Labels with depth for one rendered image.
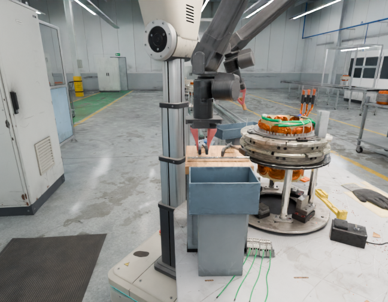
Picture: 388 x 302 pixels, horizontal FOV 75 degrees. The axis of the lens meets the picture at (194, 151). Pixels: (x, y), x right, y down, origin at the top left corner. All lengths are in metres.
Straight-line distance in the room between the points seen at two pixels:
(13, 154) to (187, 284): 2.21
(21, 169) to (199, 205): 2.27
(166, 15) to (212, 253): 0.84
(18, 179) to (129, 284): 1.63
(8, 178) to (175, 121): 1.98
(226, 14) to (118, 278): 1.35
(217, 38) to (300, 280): 0.67
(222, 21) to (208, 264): 0.63
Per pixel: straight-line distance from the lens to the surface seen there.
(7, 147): 2.70
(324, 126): 0.96
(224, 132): 1.12
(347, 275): 0.88
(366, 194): 1.35
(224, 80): 0.68
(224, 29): 0.70
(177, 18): 1.08
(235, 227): 0.68
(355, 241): 0.99
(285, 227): 0.96
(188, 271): 0.78
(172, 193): 1.26
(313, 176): 1.07
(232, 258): 0.74
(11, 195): 2.89
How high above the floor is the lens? 1.32
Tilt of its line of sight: 18 degrees down
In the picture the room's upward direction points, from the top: straight up
